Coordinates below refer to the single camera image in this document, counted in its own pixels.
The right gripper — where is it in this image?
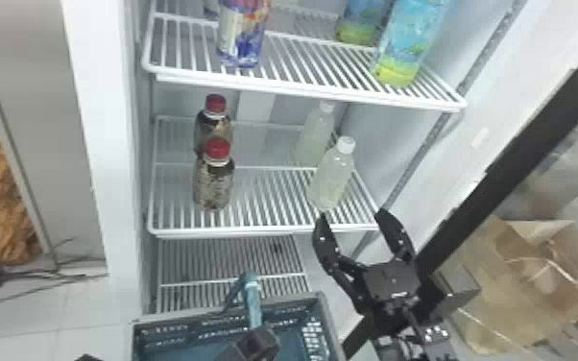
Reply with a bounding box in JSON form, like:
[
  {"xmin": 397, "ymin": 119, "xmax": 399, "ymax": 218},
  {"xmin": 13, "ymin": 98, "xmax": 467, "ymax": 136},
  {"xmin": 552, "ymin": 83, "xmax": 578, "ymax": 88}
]
[{"xmin": 311, "ymin": 207, "xmax": 422, "ymax": 335}]

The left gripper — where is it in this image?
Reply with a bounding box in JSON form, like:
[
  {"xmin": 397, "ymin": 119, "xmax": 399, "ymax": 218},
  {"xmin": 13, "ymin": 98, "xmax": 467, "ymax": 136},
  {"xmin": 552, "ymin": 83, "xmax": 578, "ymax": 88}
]
[{"xmin": 212, "ymin": 326, "xmax": 281, "ymax": 361}]

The blue basket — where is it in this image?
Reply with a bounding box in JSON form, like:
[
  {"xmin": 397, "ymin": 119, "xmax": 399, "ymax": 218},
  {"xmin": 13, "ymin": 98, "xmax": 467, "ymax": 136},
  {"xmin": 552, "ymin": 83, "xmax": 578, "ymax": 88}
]
[{"xmin": 131, "ymin": 271, "xmax": 347, "ymax": 361}]

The pale bottle with white cap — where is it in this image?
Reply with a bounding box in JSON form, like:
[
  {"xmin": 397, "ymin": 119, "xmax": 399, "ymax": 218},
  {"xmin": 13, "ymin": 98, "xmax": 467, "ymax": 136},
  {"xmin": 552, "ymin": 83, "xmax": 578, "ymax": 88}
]
[
  {"xmin": 305, "ymin": 135, "xmax": 358, "ymax": 212},
  {"xmin": 292, "ymin": 100, "xmax": 337, "ymax": 168}
]

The brown paper bag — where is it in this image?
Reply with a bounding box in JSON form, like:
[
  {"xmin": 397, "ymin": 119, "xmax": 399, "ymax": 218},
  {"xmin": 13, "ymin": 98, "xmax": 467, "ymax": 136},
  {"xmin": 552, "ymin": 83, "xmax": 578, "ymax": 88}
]
[{"xmin": 450, "ymin": 215, "xmax": 578, "ymax": 357}]

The dark bottle with red cap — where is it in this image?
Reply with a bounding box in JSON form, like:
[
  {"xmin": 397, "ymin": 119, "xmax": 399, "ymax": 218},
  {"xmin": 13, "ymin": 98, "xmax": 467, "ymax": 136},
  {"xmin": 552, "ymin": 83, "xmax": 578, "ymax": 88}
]
[
  {"xmin": 193, "ymin": 93, "xmax": 234, "ymax": 154},
  {"xmin": 192, "ymin": 137, "xmax": 236, "ymax": 212}
]

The fridge door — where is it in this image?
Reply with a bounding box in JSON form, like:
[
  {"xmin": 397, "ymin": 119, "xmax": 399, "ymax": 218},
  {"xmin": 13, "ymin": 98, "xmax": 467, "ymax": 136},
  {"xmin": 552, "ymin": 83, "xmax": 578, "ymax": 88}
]
[{"xmin": 341, "ymin": 44, "xmax": 578, "ymax": 361}]

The green and blue bottle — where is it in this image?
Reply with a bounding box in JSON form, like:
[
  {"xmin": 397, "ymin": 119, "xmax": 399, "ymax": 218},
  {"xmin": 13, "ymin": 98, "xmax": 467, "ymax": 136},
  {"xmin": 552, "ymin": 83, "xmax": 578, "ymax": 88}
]
[
  {"xmin": 333, "ymin": 0, "xmax": 394, "ymax": 48},
  {"xmin": 370, "ymin": 0, "xmax": 452, "ymax": 88}
]

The white fridge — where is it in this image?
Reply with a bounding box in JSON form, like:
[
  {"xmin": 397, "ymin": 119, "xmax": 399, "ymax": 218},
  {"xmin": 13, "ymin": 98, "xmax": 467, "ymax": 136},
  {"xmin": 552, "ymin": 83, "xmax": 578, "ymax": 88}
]
[{"xmin": 59, "ymin": 0, "xmax": 578, "ymax": 361}]

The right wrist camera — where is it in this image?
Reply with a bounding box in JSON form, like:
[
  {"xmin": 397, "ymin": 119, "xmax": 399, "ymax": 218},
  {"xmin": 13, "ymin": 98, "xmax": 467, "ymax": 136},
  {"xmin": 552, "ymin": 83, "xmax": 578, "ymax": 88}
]
[{"xmin": 428, "ymin": 271, "xmax": 482, "ymax": 325}]

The black cable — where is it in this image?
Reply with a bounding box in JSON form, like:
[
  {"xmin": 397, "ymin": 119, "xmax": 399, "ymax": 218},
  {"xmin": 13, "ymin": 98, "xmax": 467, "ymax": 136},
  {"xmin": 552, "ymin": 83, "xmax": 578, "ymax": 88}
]
[{"xmin": 0, "ymin": 271, "xmax": 100, "ymax": 306}]

